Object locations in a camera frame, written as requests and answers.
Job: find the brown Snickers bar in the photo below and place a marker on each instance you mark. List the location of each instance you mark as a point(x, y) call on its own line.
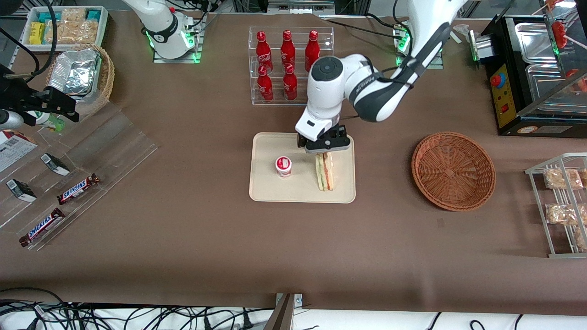
point(78, 189)
point(42, 227)

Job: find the black food warmer appliance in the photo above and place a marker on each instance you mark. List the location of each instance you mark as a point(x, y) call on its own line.
point(504, 98)

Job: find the beige plastic tray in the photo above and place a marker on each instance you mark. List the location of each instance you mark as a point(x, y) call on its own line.
point(275, 190)

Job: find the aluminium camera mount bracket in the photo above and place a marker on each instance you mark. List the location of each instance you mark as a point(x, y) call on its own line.
point(282, 316)

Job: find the red white yogurt cup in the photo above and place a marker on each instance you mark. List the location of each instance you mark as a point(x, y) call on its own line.
point(283, 166)

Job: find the light tall wicker basket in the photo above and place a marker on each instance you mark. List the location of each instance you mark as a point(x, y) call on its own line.
point(106, 78)

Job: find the white printed paper carton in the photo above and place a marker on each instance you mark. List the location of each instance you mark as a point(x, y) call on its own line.
point(13, 151)

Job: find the brown table cover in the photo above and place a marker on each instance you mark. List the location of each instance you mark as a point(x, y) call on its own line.
point(183, 252)

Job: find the clear plastic wrapper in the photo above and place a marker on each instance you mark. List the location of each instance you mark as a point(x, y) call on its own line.
point(463, 33)

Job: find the triangle sandwich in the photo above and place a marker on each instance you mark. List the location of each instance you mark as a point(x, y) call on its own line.
point(324, 174)

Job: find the clear nut snack bag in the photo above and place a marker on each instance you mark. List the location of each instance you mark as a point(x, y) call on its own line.
point(73, 16)
point(69, 33)

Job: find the aluminium foil tray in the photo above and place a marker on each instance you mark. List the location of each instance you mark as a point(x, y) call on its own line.
point(75, 73)

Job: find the clear acrylic bottle rack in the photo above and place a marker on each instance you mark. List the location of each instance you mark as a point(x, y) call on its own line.
point(275, 103)

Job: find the red cola bottle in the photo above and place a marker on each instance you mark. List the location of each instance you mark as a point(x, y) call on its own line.
point(263, 52)
point(290, 86)
point(287, 48)
point(312, 46)
point(264, 87)

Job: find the teal snack packet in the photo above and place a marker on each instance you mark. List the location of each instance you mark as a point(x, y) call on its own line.
point(46, 17)
point(93, 14)

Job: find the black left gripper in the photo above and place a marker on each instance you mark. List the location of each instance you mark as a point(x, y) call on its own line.
point(340, 133)

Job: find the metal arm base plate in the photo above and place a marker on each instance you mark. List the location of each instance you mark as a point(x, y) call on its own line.
point(176, 58)
point(439, 65)

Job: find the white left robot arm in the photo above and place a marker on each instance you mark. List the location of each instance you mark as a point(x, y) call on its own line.
point(325, 96)

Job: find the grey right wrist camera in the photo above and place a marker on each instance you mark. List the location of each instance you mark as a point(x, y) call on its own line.
point(9, 120)

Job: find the clear acrylic stepped display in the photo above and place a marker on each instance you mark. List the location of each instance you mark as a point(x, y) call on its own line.
point(114, 146)

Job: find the small black white box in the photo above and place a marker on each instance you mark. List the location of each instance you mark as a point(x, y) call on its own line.
point(20, 190)
point(55, 164)

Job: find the white plastic bin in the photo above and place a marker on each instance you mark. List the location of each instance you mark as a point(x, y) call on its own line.
point(104, 27)

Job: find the red skewered food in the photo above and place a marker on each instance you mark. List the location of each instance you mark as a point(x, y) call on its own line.
point(558, 32)

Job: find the brown round wicker basket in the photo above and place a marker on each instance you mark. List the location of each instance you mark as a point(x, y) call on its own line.
point(451, 172)

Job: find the steel warmer pan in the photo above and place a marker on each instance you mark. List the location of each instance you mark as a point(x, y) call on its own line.
point(534, 43)
point(541, 87)

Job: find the green white small bottle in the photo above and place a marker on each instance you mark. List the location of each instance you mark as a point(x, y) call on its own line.
point(50, 123)

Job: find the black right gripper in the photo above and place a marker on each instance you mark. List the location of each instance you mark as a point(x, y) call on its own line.
point(17, 97)

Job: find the yellow snack packet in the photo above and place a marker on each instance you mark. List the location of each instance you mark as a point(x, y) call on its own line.
point(36, 33)

